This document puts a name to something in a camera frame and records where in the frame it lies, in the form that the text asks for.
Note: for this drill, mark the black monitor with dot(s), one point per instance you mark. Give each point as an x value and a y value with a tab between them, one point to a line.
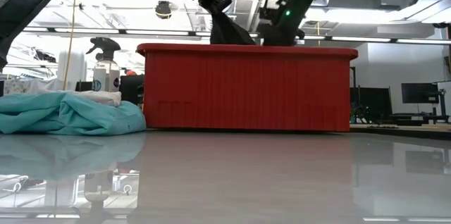
419	93
132	88

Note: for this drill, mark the red plastic laundry basket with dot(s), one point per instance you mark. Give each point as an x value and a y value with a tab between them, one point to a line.
246	90

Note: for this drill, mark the black hanging dome device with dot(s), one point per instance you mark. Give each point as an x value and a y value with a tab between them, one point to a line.
163	10

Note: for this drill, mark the black bar with light strips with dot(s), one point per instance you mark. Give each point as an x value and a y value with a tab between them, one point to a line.
158	32

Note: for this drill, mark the turquoise shorts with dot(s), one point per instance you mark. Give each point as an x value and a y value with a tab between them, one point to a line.
70	116

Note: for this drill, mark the white printed cloth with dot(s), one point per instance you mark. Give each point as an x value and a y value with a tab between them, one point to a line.
21	85

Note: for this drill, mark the white garment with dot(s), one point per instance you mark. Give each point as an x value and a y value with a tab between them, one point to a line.
102	98

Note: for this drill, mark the large black screen panel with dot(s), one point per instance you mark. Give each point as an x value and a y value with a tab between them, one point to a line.
371	102

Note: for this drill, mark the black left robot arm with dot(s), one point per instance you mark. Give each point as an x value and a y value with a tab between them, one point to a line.
31	2

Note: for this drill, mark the clear spray bottle grey trigger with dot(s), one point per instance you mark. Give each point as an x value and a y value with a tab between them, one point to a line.
105	76

